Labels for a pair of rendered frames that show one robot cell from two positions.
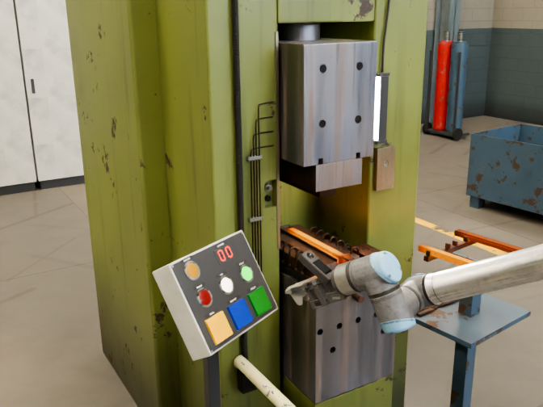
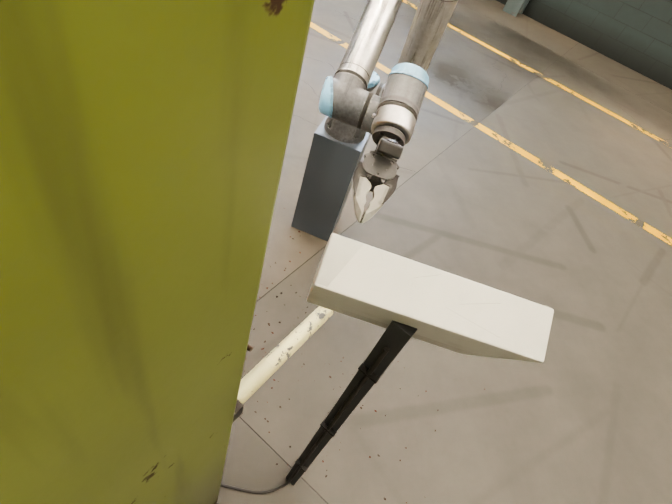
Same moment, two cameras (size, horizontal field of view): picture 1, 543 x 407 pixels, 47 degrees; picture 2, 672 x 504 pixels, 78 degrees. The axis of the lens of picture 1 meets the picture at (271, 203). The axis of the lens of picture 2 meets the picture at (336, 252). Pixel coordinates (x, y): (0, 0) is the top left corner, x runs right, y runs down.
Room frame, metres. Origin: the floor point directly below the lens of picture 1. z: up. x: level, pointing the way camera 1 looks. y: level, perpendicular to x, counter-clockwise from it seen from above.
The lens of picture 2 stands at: (2.12, 0.43, 1.61)
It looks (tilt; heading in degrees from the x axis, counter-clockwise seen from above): 47 degrees down; 232
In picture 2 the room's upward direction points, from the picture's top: 21 degrees clockwise
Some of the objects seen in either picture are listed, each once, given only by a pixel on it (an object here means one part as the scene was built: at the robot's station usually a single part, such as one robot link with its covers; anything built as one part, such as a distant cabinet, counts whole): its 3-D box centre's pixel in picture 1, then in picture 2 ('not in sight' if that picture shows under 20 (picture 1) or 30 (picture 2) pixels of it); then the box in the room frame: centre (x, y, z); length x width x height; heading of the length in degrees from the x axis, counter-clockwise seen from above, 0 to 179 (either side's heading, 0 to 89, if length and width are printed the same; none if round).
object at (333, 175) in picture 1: (305, 162); not in sight; (2.28, -0.13, 1.32); 0.42 x 0.20 x 0.10; 30
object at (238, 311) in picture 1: (239, 314); not in sight; (1.67, 0.10, 1.01); 0.07 x 0.05 x 0.07; 145
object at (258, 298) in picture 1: (258, 301); not in sight; (1.75, 0.04, 1.01); 0.07 x 0.05 x 0.07; 145
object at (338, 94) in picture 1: (316, 95); not in sight; (2.30, -0.17, 1.56); 0.42 x 0.39 x 0.40; 30
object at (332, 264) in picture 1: (305, 251); not in sight; (2.28, -0.13, 0.96); 0.42 x 0.20 x 0.09; 30
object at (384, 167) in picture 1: (384, 168); not in sight; (2.37, -0.44, 1.27); 0.09 x 0.02 x 0.17; 120
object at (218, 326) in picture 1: (218, 328); not in sight; (1.59, 0.16, 1.01); 0.07 x 0.05 x 0.07; 145
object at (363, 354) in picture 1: (315, 308); not in sight; (2.32, -0.17, 0.69); 0.56 x 0.38 x 0.45; 30
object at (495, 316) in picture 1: (468, 315); not in sight; (2.23, -0.78, 0.70); 0.40 x 0.30 x 0.02; 128
